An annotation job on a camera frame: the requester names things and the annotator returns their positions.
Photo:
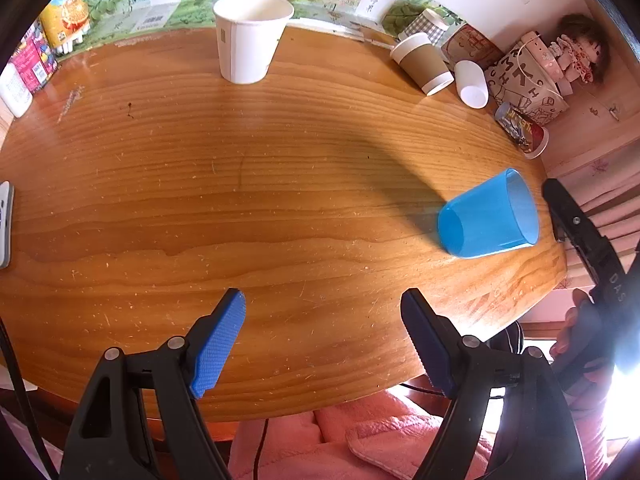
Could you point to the person's right hand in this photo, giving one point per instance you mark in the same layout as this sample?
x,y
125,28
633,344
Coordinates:
x,y
575,325

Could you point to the beige box with red drawing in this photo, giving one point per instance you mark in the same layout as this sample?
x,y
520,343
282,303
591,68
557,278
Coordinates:
x,y
470,45

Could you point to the letter printed paper bag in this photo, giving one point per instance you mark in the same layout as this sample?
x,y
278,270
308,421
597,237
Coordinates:
x,y
525,85

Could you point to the white plastic bottle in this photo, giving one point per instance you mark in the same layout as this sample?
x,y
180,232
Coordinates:
x,y
14,92

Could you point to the checked paper cup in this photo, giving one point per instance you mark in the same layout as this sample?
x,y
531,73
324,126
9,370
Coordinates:
x,y
430,22

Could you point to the grey flat device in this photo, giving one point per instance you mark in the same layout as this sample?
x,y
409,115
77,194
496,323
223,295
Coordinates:
x,y
4,225

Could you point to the pink printed carton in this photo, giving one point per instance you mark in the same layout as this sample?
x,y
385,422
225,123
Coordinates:
x,y
32,57

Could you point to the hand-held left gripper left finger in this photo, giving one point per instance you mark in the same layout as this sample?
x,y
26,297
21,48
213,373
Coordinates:
x,y
220,342

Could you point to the orange juice carton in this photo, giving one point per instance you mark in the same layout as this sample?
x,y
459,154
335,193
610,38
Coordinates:
x,y
67,20

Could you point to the blue plastic cup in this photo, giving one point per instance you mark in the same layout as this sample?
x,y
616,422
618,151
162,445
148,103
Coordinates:
x,y
487,220

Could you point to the beige curtain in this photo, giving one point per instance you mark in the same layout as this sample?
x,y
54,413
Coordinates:
x,y
610,210

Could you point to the small white plastic cup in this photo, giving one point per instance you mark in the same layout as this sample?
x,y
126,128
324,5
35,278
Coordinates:
x,y
472,85

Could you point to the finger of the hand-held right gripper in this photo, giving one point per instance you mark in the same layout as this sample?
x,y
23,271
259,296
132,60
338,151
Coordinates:
x,y
575,220

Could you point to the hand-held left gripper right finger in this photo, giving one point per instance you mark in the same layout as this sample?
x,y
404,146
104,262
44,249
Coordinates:
x,y
429,345

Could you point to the colourful printed paper cup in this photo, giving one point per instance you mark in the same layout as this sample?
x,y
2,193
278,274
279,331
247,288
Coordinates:
x,y
522,130

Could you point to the pink blanket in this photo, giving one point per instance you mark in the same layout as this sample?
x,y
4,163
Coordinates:
x,y
380,440

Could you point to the dark haired doll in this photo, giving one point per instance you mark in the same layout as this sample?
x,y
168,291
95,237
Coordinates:
x,y
580,50

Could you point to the brown paper cup white lid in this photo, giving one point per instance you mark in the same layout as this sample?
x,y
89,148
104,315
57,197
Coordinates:
x,y
422,62

